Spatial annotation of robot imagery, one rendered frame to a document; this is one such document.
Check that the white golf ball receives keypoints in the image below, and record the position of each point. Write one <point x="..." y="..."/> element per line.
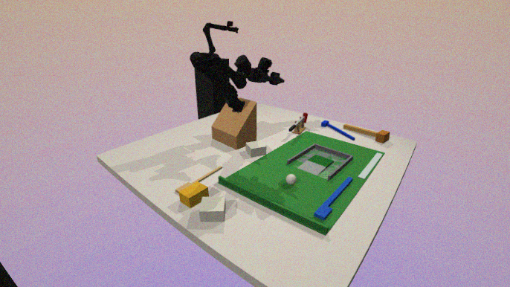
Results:
<point x="290" y="179"/>

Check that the white flat strip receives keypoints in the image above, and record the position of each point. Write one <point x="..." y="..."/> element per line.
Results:
<point x="370" y="165"/>

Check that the green flat mat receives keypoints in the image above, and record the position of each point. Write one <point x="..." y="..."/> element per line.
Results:
<point x="267" y="177"/>

